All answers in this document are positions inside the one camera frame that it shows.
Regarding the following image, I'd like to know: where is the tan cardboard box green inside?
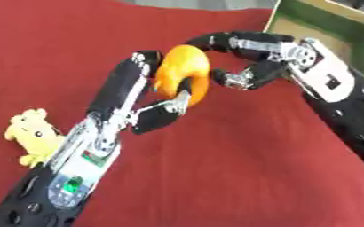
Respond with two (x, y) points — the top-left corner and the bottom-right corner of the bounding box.
(261, 0), (364, 85)

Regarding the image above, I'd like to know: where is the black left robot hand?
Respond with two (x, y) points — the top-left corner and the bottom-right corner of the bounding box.
(85, 50), (194, 136)

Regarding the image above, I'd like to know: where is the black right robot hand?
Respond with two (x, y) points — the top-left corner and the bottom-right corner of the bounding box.
(183, 30), (297, 91)

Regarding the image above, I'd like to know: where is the yellow soft toy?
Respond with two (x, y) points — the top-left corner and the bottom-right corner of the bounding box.
(3, 107), (67, 169)

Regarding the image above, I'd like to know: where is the orange toy fruit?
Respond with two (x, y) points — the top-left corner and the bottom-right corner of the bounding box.
(152, 43), (212, 108)

